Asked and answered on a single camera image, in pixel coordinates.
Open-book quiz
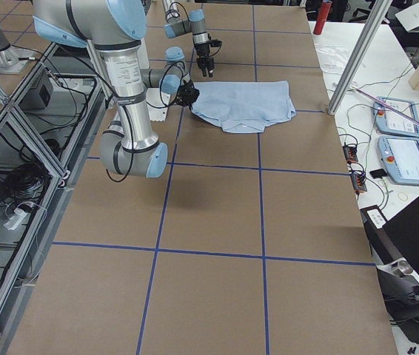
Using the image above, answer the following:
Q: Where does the near teach pendant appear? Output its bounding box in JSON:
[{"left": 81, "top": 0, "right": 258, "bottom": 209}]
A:
[{"left": 378, "top": 135, "right": 419, "bottom": 186}]

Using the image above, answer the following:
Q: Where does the black laptop with label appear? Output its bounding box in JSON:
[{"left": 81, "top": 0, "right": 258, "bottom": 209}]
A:
[{"left": 361, "top": 196, "right": 419, "bottom": 275}]

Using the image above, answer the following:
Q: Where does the grey aluminium post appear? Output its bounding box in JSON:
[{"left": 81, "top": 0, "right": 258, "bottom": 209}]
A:
[{"left": 327, "top": 0, "right": 392, "bottom": 115}]

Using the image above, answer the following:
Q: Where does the teach pendant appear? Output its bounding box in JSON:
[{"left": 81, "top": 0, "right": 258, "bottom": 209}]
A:
[
  {"left": 373, "top": 96, "right": 419, "bottom": 138},
  {"left": 378, "top": 135, "right": 419, "bottom": 186}
]

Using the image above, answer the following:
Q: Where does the aluminium frame rail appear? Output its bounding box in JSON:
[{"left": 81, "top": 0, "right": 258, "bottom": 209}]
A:
[{"left": 0, "top": 44, "right": 103, "bottom": 354}]

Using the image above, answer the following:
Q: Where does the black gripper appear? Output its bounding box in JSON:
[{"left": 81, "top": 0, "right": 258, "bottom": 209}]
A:
[
  {"left": 176, "top": 90, "right": 195, "bottom": 107},
  {"left": 195, "top": 42, "right": 215, "bottom": 78}
]

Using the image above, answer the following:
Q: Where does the red bottle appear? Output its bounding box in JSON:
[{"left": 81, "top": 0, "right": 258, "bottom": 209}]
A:
[{"left": 312, "top": 0, "right": 332, "bottom": 36}]

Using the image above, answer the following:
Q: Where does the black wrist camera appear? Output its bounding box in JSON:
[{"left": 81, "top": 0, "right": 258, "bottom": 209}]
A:
[
  {"left": 209, "top": 39, "right": 222, "bottom": 48},
  {"left": 179, "top": 81, "right": 200, "bottom": 107}
]

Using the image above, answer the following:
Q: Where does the light blue button-up shirt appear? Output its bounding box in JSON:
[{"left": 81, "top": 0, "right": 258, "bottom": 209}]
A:
[{"left": 191, "top": 81, "right": 296, "bottom": 134}]

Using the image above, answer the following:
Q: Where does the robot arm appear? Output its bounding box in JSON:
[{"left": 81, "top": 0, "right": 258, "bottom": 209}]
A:
[
  {"left": 33, "top": 1, "right": 199, "bottom": 178},
  {"left": 162, "top": 1, "right": 222, "bottom": 78}
]

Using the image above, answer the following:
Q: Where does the far teach pendant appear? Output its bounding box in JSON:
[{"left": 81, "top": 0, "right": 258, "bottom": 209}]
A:
[{"left": 373, "top": 96, "right": 419, "bottom": 138}]

